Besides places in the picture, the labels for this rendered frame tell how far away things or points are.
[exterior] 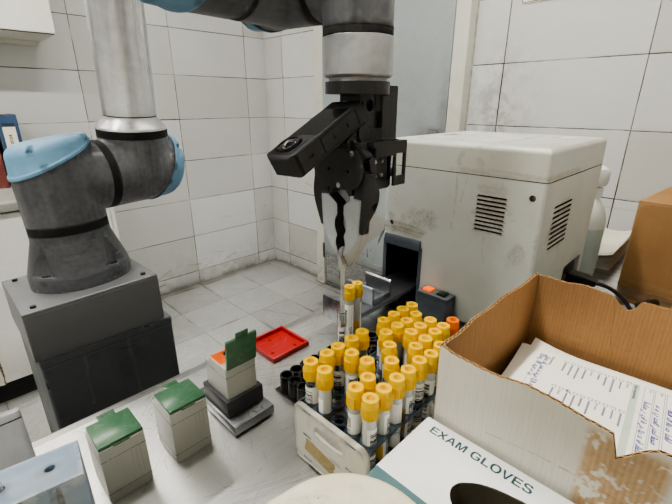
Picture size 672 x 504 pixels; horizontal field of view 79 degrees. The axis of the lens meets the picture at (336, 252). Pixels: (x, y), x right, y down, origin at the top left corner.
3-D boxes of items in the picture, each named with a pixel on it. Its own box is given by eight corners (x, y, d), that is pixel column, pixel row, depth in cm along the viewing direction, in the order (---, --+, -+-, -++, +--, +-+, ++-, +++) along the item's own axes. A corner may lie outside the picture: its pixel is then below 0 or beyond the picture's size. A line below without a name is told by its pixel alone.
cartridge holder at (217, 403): (234, 380, 55) (231, 358, 54) (274, 413, 49) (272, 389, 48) (197, 399, 52) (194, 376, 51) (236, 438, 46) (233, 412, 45)
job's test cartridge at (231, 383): (237, 381, 53) (233, 339, 51) (258, 398, 50) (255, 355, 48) (209, 396, 50) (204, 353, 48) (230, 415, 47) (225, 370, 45)
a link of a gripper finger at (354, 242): (391, 261, 52) (393, 190, 49) (360, 275, 48) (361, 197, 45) (372, 256, 54) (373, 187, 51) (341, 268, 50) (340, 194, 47)
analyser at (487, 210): (452, 257, 100) (466, 130, 89) (575, 291, 81) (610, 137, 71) (371, 297, 79) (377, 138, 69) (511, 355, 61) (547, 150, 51)
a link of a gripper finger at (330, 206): (369, 255, 54) (372, 186, 51) (338, 267, 50) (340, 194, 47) (352, 249, 56) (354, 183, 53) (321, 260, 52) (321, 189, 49)
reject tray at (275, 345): (282, 329, 68) (281, 325, 68) (308, 345, 63) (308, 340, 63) (247, 345, 63) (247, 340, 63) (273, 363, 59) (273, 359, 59)
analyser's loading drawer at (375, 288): (396, 280, 82) (398, 256, 80) (424, 290, 78) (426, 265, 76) (322, 315, 68) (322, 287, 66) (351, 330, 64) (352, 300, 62)
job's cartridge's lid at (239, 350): (254, 322, 46) (256, 324, 46) (253, 355, 48) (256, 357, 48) (223, 335, 43) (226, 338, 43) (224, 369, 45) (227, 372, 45)
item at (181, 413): (192, 421, 48) (185, 374, 46) (212, 443, 45) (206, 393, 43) (159, 439, 46) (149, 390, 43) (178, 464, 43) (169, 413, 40)
